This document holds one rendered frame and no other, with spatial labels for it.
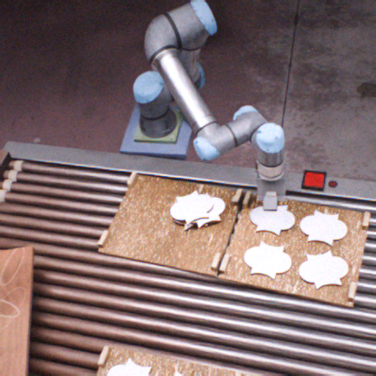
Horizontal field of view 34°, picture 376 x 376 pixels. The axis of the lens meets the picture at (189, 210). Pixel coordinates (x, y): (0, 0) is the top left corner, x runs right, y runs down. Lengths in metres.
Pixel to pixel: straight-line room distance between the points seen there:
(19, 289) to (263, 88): 2.42
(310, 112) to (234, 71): 0.62
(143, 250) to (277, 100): 2.03
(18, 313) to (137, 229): 0.48
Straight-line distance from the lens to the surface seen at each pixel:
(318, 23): 4.42
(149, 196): 2.14
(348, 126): 3.67
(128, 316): 1.91
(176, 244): 2.00
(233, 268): 1.92
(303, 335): 1.83
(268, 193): 1.86
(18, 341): 1.83
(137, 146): 2.41
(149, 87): 2.27
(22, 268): 1.96
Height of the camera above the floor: 2.55
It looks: 51 degrees down
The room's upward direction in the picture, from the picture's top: 11 degrees counter-clockwise
